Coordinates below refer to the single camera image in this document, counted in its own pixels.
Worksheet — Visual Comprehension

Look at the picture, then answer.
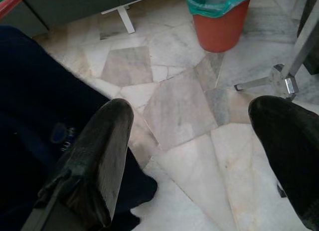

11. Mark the silver metal clothes rack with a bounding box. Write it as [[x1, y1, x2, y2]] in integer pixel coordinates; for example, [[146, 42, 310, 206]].
[[234, 0, 319, 102]]

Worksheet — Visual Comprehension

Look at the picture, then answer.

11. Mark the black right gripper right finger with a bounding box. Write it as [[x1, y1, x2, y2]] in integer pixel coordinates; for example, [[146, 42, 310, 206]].
[[248, 95, 319, 231]]

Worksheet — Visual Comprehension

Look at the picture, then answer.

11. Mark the red plastic hanger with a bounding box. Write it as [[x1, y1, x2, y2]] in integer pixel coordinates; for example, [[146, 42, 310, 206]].
[[0, 0, 32, 19]]

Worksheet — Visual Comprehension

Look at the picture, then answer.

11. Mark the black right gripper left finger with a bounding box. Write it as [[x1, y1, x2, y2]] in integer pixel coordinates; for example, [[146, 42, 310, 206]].
[[23, 98, 135, 231]]

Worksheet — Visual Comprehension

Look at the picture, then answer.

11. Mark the orange bin teal bag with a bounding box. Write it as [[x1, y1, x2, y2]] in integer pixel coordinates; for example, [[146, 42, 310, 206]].
[[183, 0, 265, 53]]

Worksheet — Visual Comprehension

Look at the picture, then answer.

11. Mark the black TV cabinet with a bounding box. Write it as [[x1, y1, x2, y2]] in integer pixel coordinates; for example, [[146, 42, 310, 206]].
[[0, 0, 165, 39]]

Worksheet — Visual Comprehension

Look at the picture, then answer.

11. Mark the navy shirt red striped collar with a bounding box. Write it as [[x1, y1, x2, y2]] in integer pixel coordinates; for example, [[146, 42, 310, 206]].
[[0, 25, 159, 231]]

